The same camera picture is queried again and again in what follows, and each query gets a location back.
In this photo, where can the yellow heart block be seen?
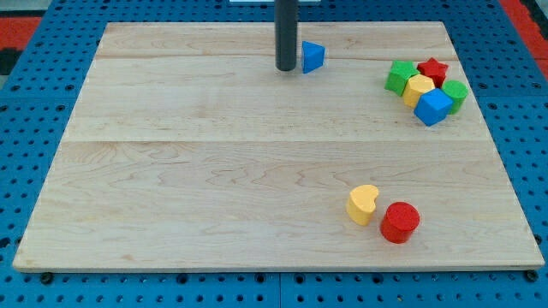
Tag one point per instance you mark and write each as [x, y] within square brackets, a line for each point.
[361, 204]

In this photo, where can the green cylinder block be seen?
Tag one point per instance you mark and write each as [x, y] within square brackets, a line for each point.
[457, 92]

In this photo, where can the yellow hexagon block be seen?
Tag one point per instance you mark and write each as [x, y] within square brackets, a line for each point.
[416, 86]

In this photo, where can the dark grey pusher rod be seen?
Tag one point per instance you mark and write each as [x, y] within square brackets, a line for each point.
[286, 28]

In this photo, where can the blue triangle block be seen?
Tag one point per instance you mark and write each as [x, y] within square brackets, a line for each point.
[312, 56]

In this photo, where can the green star block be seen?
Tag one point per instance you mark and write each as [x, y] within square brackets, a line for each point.
[398, 76]

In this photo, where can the blue cube block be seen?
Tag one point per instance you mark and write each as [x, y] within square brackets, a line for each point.
[433, 107]

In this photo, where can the light wooden board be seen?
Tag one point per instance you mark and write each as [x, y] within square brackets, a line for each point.
[188, 151]

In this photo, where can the red star block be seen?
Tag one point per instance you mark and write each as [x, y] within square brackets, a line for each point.
[435, 70]

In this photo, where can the red cylinder block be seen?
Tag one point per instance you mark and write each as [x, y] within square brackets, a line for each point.
[399, 222]

